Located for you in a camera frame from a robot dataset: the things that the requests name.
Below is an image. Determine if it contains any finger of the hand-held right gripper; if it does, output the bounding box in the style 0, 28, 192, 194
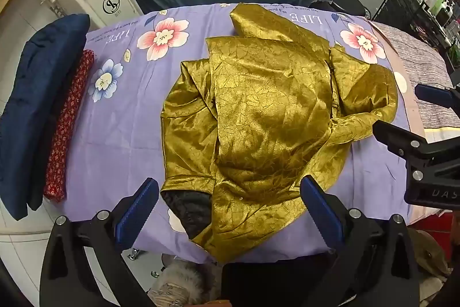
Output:
414, 83, 460, 110
372, 119, 460, 186

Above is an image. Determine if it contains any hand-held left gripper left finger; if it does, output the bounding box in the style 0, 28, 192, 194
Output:
39, 178, 160, 307

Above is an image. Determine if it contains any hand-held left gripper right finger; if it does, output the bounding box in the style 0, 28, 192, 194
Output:
300, 175, 421, 307

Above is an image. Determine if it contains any gold satin jacket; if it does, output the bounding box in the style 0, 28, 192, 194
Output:
160, 3, 399, 264

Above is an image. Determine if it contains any red plastic object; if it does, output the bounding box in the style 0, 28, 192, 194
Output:
413, 210, 460, 239

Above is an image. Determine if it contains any grey woven cloth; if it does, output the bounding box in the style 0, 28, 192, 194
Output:
370, 21, 460, 133

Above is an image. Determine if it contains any purple floral bed sheet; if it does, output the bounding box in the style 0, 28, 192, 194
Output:
66, 1, 426, 264

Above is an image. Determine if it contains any folded red floral cloth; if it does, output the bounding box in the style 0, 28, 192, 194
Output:
44, 50, 96, 203

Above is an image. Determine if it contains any black round stool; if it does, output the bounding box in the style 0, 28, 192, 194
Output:
332, 0, 371, 18

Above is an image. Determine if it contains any folded navy garment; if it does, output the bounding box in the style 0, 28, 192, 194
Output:
0, 14, 90, 221

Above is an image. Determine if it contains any black wire rack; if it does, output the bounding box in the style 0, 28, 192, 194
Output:
372, 0, 460, 49

